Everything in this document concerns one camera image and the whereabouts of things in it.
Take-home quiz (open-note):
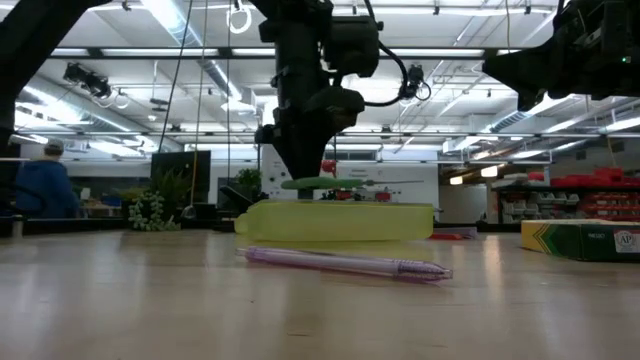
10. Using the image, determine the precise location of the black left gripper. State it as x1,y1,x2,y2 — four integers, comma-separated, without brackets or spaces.
255,0,366,181

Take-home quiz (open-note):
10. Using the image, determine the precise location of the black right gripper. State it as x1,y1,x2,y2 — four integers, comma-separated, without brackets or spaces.
481,0,640,113

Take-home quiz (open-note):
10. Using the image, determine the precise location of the yellow translucent pencil pouch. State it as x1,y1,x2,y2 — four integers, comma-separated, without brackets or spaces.
234,199,436,243

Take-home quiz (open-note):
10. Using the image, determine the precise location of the purple pen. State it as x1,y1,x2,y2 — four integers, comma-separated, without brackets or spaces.
236,245,454,285

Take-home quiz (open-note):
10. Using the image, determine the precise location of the pale blue sticky note pad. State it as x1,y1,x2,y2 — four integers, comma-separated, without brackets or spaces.
439,226,479,240

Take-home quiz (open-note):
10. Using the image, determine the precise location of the green yellow crayon box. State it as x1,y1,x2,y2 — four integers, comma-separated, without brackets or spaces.
520,218,640,263

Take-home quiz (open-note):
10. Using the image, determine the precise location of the red robot figure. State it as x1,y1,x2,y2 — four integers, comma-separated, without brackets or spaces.
319,159,394,203

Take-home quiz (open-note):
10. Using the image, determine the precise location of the white cabinet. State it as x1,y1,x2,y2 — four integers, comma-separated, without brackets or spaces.
260,144,302,202

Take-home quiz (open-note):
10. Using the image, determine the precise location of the leafy green potted plant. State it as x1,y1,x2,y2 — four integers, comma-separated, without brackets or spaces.
234,167,263,197

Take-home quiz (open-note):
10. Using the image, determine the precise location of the shelf with red bins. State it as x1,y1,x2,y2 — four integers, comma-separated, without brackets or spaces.
491,166,640,225

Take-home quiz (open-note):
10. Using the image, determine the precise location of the black monitor screen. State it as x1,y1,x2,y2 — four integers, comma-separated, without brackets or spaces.
150,149,213,204

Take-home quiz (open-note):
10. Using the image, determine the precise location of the small artificial green plant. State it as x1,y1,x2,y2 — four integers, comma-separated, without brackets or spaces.
126,167,194,233

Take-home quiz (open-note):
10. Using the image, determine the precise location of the person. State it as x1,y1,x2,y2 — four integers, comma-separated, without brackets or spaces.
14,138,81,220

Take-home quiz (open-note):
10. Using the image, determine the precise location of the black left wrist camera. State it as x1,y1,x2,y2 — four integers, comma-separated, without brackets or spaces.
324,14,385,79

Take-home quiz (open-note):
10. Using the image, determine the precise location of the black aluminium table frame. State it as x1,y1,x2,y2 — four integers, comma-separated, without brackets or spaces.
0,215,237,237

